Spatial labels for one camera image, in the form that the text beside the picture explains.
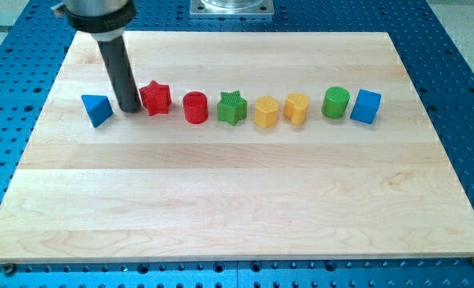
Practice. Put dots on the green star block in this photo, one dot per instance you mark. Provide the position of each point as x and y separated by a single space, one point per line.
232 107

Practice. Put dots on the yellow hexagon block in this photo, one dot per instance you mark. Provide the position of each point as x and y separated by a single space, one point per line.
266 112

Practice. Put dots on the blue cube block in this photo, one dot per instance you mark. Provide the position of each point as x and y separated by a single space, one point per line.
366 106

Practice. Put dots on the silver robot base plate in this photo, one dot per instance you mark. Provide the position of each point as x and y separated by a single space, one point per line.
231 7

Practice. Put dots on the blue triangle block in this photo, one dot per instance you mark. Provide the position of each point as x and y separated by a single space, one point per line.
98 108

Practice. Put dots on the green cylinder block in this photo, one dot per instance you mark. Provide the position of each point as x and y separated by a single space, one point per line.
335 102

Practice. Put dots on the red star block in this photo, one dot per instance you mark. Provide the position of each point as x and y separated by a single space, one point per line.
156 98

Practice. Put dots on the yellow heart block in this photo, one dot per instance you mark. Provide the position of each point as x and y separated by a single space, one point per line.
295 108

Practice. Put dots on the red cylinder block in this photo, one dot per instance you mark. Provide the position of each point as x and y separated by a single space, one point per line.
195 106

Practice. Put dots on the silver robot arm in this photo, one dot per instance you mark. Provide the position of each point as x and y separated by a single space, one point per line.
105 21

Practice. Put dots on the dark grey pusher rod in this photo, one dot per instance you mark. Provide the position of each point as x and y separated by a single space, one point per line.
115 58

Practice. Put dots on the blue perforated metal table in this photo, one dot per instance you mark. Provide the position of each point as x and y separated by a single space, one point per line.
33 52

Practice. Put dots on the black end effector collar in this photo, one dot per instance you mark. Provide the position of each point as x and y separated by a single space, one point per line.
103 19

